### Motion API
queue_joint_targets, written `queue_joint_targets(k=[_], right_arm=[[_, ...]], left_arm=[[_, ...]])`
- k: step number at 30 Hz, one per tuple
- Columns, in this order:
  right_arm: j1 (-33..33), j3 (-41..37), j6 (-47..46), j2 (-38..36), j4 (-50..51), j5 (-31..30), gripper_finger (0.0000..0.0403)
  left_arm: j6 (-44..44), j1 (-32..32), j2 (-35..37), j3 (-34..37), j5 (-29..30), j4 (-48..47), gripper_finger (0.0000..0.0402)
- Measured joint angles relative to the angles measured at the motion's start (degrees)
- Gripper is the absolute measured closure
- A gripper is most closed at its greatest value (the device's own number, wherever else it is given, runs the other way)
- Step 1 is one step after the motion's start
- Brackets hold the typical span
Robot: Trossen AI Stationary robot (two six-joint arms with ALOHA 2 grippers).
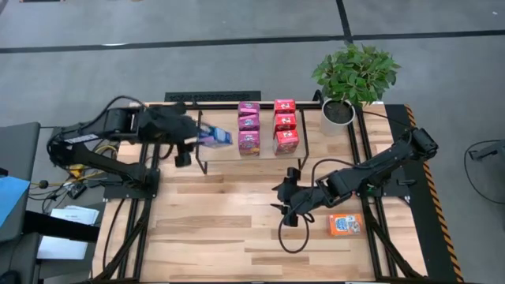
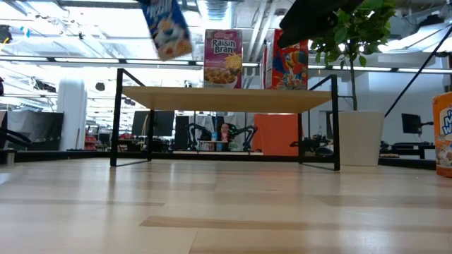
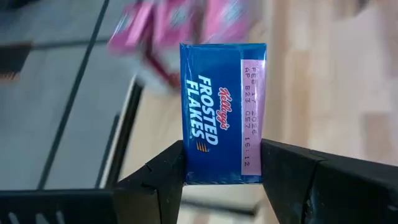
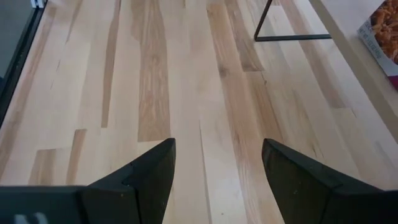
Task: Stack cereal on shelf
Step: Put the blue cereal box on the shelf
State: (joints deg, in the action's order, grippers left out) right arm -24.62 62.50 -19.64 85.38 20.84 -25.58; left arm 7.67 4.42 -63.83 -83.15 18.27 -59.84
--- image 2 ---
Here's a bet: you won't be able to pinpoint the white plant pot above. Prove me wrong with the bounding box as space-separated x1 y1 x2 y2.
338 111 385 167

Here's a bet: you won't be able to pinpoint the white round pillar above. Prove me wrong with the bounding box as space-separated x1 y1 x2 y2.
56 79 88 152

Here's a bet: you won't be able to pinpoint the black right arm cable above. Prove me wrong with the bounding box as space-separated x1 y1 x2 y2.
383 26 452 119

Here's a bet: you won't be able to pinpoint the black background machine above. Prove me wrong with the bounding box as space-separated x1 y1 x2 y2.
289 135 335 157

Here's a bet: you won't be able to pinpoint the red Froot Loops cereal box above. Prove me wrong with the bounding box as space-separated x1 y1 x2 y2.
263 28 309 91

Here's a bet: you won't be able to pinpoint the person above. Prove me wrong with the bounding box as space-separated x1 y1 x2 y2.
217 122 236 152

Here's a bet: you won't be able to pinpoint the orange Mini Wheats cereal box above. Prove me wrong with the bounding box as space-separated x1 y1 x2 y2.
432 90 452 179

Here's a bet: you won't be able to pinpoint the small background table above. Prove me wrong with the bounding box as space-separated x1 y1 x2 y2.
197 140 230 152

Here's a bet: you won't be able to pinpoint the blue Frosted Flakes cereal box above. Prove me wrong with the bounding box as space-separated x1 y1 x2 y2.
136 0 194 62

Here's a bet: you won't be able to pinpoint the black monitor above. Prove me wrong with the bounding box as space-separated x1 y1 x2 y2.
131 110 176 138

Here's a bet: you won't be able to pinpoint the purple Raisin Bran cereal box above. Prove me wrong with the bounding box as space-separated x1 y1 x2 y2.
203 29 244 90

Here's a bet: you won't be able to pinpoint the black background desk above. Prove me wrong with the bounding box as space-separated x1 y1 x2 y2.
379 140 437 160

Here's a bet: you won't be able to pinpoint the orange panel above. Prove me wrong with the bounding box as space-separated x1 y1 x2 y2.
253 113 299 157

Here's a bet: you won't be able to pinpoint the black monitor on arm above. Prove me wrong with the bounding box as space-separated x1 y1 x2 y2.
401 112 434 135

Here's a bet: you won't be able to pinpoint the black ceiling fixture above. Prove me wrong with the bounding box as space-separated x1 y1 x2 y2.
0 24 13 45

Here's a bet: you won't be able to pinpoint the green leafy plant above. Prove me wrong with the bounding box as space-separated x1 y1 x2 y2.
309 0 398 111

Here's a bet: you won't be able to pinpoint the wooden shelf black metal legs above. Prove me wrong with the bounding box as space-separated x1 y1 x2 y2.
109 68 341 172

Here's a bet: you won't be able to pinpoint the black cloth cover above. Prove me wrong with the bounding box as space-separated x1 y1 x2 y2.
6 111 65 152

